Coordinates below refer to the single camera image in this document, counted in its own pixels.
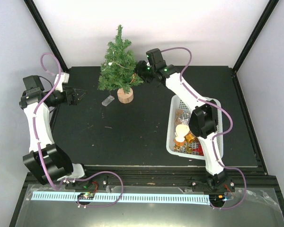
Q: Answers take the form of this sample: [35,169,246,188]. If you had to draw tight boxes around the small green christmas tree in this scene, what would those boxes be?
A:
[98,25,143,104]

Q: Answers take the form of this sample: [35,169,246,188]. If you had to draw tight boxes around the white ball string lights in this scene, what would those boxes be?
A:
[101,50,133,72]

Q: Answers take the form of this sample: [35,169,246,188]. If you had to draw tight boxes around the silver star ornament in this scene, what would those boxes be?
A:
[178,117,189,125]

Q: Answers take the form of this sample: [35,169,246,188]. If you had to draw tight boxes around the white perforated plastic basket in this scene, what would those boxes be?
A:
[166,95,223,160]

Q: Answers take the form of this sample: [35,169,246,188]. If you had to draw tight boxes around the gold gift box ornament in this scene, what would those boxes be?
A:
[185,133,195,144]

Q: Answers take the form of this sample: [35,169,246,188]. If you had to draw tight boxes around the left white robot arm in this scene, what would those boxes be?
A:
[19,73,92,189]

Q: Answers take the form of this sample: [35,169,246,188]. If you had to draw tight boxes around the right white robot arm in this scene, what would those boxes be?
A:
[135,48,227,191]

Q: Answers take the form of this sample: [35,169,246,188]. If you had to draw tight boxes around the clear battery box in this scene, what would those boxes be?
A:
[101,95,115,106]

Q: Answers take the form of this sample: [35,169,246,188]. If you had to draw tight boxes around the red star ornament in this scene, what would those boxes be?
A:
[193,144,204,156]

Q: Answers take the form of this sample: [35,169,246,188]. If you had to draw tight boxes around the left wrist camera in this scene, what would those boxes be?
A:
[53,72,70,93]

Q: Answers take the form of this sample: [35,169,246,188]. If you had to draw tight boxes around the white slotted cable duct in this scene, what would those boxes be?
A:
[31,191,210,205]

